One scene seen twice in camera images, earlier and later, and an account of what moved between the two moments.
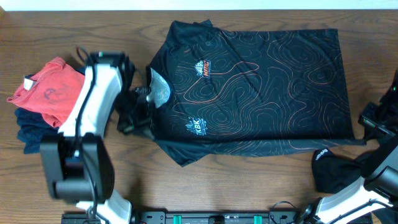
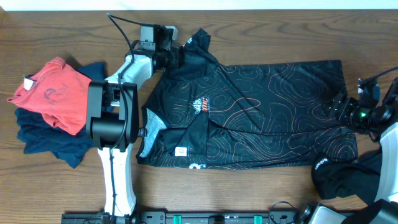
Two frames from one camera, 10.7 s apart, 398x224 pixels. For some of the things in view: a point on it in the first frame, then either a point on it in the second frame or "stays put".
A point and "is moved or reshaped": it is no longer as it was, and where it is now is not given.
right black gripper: [368, 118] -> [342, 108]
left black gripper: [143, 126] -> [176, 55]
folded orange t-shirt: [53, 91] stays put
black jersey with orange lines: [222, 91] is moved or reshaped
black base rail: [193, 217] stays put
